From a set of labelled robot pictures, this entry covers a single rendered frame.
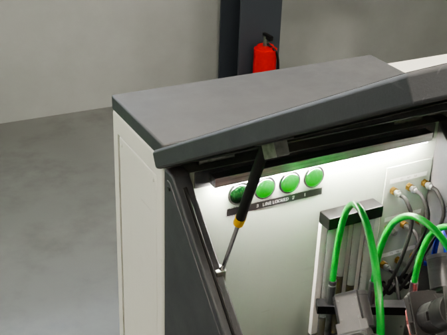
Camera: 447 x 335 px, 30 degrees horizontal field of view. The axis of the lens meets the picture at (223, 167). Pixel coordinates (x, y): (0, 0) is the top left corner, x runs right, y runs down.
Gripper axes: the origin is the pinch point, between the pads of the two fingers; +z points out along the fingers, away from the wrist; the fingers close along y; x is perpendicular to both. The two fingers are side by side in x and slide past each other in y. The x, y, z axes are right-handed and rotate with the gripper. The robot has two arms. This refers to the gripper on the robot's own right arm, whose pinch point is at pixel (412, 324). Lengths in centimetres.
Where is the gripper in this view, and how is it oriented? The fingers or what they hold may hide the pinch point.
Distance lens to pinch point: 164.6
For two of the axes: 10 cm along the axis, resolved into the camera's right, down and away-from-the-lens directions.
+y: -1.2, -9.5, 2.9
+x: -9.8, 0.7, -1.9
